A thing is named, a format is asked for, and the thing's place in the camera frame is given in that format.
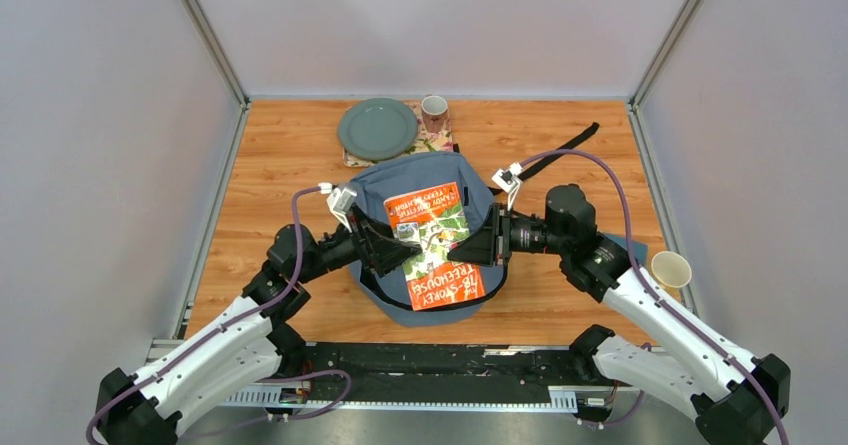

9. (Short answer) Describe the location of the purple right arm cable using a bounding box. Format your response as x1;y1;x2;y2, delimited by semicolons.
519;149;791;445

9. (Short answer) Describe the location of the blue-grey backpack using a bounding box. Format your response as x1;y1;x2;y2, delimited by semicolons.
348;150;507;328

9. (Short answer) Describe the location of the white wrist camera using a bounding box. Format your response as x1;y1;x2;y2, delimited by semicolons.
492;162;524;210
326;183;357;232

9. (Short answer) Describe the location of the floral placemat tray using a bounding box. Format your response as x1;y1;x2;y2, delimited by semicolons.
342;100;454;168

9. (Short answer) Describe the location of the yellow mug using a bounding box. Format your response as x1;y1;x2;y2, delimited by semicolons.
650;251;693;289

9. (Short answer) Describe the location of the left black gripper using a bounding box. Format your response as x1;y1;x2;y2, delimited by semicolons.
295;202;421;284

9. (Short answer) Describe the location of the pink patterned mug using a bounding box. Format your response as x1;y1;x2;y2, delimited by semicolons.
420;95;450;133

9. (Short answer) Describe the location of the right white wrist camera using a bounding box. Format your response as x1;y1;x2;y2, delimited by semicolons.
492;162;524;210

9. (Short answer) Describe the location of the orange treehouse book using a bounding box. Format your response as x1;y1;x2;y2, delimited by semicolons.
384;182;485;311

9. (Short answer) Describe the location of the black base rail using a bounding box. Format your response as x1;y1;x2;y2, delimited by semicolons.
260;342;624;422

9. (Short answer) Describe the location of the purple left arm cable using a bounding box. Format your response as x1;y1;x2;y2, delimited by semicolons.
84;185;354;445

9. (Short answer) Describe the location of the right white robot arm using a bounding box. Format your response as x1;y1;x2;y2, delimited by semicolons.
448;184;791;444

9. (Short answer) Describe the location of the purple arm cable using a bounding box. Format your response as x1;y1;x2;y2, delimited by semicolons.
84;185;354;445
519;149;791;445

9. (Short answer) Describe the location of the green ceramic plate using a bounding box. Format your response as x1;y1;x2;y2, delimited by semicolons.
337;98;419;161

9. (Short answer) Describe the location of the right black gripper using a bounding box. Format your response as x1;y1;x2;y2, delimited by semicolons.
447;204;569;268

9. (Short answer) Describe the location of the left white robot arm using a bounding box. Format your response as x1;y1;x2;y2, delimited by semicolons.
86;206;421;444

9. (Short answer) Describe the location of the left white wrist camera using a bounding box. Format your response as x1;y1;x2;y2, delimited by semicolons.
326;183;357;232

